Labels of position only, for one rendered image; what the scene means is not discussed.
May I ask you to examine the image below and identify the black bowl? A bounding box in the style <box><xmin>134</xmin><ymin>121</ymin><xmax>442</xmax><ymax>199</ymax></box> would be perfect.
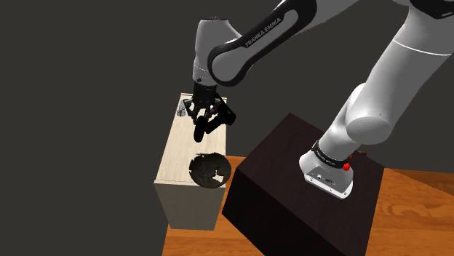
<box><xmin>188</xmin><ymin>152</ymin><xmax>233</xmax><ymax>190</ymax></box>

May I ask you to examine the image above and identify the small grey metal object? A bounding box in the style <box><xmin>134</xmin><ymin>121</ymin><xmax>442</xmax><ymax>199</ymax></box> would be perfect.
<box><xmin>175</xmin><ymin>100</ymin><xmax>188</xmax><ymax>119</ymax></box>

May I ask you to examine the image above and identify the pale wooden cabinet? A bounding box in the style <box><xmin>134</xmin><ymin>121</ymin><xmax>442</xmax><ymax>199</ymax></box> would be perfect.
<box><xmin>153</xmin><ymin>92</ymin><xmax>228</xmax><ymax>231</ymax></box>

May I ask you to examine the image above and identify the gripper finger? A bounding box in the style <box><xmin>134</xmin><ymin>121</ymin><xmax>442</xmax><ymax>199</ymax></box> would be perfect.
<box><xmin>183</xmin><ymin>99</ymin><xmax>209</xmax><ymax>143</ymax></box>
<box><xmin>204</xmin><ymin>95</ymin><xmax>237</xmax><ymax>135</ymax></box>

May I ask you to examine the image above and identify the dark robot stand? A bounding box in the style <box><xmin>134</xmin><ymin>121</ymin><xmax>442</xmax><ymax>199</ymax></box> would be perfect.
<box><xmin>221</xmin><ymin>112</ymin><xmax>386</xmax><ymax>256</ymax></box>

